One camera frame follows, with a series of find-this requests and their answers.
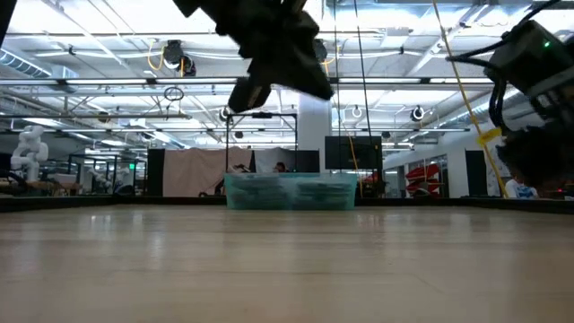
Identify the black aluminium table frame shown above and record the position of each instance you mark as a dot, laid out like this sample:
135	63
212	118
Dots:
67	202

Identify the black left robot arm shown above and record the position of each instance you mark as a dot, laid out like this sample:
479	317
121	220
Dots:
5	18

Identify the teal translucent plastic basket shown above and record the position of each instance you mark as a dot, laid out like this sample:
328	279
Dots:
290	193

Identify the person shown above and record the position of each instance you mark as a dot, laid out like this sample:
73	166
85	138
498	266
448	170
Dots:
520	190
280	167

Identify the black monitor screen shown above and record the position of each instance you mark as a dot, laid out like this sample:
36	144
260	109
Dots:
354	152

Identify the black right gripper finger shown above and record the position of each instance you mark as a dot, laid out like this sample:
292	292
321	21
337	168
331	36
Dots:
542	157

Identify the dark background robot arm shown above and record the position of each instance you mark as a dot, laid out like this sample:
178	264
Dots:
222	181

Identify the black partition panel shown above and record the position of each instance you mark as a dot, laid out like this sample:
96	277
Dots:
476	172
155	172

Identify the silver ventilation duct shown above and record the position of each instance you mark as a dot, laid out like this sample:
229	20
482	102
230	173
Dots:
455	119

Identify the white humanoid robot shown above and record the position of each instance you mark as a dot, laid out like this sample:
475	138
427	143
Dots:
29	152

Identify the black rig frame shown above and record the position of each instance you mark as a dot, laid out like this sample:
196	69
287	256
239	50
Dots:
262	115

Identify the beige curtain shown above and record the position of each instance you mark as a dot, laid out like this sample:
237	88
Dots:
193	172

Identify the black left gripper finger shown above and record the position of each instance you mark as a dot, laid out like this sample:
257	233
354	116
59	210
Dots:
296	72
249	96

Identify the wooden background table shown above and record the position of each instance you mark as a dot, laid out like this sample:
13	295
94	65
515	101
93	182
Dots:
49	185

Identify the white square pillar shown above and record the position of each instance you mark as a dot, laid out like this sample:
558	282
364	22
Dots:
314	125

